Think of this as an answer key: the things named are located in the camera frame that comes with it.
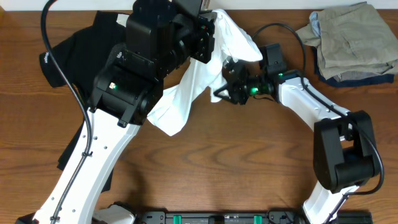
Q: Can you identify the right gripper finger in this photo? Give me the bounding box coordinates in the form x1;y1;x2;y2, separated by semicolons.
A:
213;84;236;103
222;56;237;73

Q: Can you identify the white t-shirt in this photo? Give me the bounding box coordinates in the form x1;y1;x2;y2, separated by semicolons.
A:
147;9;263;136

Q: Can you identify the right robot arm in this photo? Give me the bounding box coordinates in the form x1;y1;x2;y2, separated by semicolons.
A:
214;58;385;223

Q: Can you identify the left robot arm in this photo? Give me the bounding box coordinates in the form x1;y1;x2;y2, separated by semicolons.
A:
17;1;216;224

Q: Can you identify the light blue garment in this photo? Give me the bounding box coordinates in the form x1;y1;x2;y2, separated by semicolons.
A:
309;11;321;38

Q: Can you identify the black t-shirt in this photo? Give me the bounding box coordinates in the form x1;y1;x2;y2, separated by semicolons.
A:
39;11;131;194

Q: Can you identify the khaki folded garment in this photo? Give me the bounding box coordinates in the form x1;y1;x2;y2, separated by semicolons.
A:
297;2;397;82

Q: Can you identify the navy folded garment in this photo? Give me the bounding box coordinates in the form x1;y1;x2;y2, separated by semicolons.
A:
311;47;394;88

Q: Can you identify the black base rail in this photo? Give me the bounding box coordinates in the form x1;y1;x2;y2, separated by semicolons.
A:
141;210;374;224

